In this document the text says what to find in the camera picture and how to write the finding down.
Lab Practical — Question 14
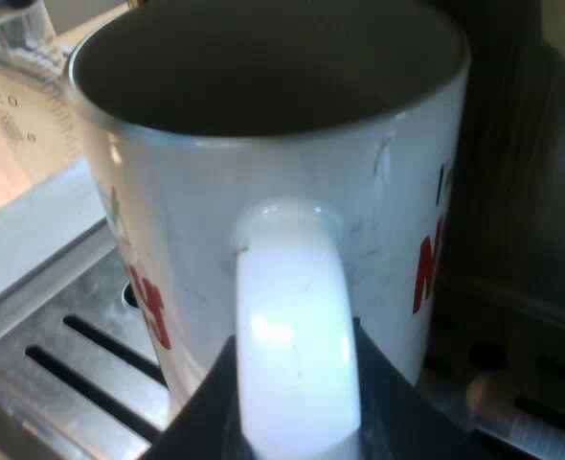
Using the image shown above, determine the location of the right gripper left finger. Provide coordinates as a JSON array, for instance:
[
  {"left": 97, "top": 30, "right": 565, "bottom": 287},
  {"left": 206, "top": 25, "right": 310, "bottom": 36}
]
[{"left": 154, "top": 333, "right": 258, "bottom": 460}]

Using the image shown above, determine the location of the white mug with red and black print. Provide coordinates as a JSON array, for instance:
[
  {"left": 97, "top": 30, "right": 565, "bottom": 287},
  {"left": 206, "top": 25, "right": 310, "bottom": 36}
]
[{"left": 68, "top": 0, "right": 472, "bottom": 460}]

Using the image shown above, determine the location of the steel espresso machine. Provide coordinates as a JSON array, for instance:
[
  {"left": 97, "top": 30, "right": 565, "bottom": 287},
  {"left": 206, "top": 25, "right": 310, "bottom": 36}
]
[{"left": 0, "top": 0, "right": 565, "bottom": 460}]

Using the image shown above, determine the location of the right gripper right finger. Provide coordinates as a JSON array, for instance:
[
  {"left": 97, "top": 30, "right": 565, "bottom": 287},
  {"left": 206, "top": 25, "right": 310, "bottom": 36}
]
[{"left": 350, "top": 314, "right": 476, "bottom": 460}]

